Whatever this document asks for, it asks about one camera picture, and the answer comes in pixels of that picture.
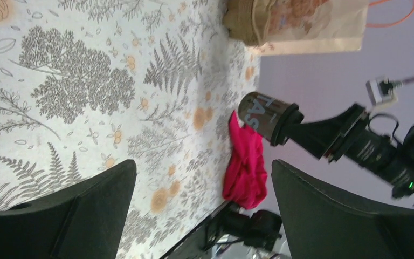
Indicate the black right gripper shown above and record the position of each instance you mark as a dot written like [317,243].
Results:
[331,138]

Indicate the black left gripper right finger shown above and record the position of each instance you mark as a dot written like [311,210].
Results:
[324,221]

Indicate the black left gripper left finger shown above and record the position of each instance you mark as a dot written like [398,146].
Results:
[85,220]

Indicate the single black lid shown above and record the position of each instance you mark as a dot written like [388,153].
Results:
[290,116]

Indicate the single black coffee cup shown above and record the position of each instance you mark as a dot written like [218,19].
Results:
[262,113]

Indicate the tan paper bag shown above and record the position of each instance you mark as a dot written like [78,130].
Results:
[310,27]

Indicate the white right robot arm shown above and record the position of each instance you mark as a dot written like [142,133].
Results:
[377,154]

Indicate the crumpled magenta cloth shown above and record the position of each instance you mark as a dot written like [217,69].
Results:
[246,176]

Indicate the floral tablecloth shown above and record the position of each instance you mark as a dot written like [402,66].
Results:
[85,85]

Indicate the brown cardboard cup carrier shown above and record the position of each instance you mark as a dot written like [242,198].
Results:
[248,20]

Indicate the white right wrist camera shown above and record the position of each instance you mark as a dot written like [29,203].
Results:
[381,92]

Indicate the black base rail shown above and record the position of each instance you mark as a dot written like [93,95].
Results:
[227,226]

